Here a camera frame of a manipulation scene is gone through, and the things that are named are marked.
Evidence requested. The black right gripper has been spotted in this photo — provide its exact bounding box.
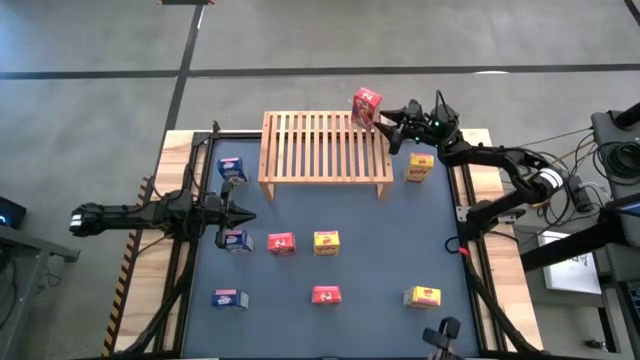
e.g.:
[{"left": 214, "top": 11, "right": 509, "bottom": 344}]
[{"left": 373, "top": 98, "right": 461, "bottom": 155}]

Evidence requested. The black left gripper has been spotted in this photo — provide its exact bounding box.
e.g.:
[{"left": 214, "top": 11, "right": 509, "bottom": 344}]
[{"left": 192, "top": 180, "right": 258, "bottom": 250}]

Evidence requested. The blue Frosted Flakes cereal box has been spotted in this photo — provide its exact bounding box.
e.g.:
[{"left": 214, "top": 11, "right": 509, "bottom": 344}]
[
  {"left": 216, "top": 156, "right": 250, "bottom": 186},
  {"left": 222, "top": 228, "right": 255, "bottom": 254},
  {"left": 210, "top": 288, "right": 250, "bottom": 310}
]

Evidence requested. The red Froot Loops cereal box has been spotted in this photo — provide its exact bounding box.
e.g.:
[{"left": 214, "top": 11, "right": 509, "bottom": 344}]
[
  {"left": 350, "top": 87, "right": 384, "bottom": 132},
  {"left": 266, "top": 231, "right": 297, "bottom": 257},
  {"left": 311, "top": 284, "right": 343, "bottom": 306}
]

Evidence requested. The yellow Corn Pops cereal box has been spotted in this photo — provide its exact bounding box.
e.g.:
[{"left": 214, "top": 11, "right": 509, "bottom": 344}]
[
  {"left": 402, "top": 285, "right": 443, "bottom": 310},
  {"left": 312, "top": 229, "right": 341, "bottom": 257},
  {"left": 403, "top": 152, "right": 435, "bottom": 184}
]

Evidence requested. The wooden slatted shelf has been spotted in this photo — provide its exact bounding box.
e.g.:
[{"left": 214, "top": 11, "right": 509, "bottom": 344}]
[{"left": 257, "top": 110, "right": 395, "bottom": 202}]

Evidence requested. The grey-blue table mat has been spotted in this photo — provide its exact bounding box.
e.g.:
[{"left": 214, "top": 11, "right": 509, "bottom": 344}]
[{"left": 182, "top": 138, "right": 481, "bottom": 359}]

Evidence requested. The black yellow hazard tape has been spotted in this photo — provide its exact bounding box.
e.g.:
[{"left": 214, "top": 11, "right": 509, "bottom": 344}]
[{"left": 102, "top": 174, "right": 151, "bottom": 357}]

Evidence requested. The black power strip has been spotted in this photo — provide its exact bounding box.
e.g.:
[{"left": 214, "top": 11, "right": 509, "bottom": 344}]
[{"left": 567, "top": 174, "right": 594, "bottom": 214}]

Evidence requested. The grey metal stand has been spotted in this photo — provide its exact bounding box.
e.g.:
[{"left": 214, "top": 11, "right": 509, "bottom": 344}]
[{"left": 0, "top": 224, "right": 81, "bottom": 346}]

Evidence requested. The grey equipment cart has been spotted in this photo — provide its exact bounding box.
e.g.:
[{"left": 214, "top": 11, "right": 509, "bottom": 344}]
[{"left": 589, "top": 102, "right": 640, "bottom": 201}]

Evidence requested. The black metal beam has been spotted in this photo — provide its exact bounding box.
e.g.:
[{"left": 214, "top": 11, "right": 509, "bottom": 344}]
[{"left": 519, "top": 219, "right": 621, "bottom": 274}]

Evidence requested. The white board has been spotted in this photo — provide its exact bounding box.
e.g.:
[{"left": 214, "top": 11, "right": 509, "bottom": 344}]
[{"left": 537, "top": 229, "right": 604, "bottom": 296}]

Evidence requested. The black device with blue light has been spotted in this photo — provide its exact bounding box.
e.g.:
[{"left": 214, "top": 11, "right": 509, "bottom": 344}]
[{"left": 0, "top": 196, "right": 27, "bottom": 230}]

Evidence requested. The black metal table frame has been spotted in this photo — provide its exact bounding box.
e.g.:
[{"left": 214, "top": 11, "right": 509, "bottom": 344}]
[{"left": 102, "top": 119, "right": 546, "bottom": 360}]

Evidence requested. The black handle device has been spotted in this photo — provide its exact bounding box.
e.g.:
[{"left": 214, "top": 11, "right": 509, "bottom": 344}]
[{"left": 422, "top": 316, "right": 464, "bottom": 360}]

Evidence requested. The black cable coil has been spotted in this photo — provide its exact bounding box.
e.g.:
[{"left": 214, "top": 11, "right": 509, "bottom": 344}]
[{"left": 594, "top": 141, "right": 640, "bottom": 181}]

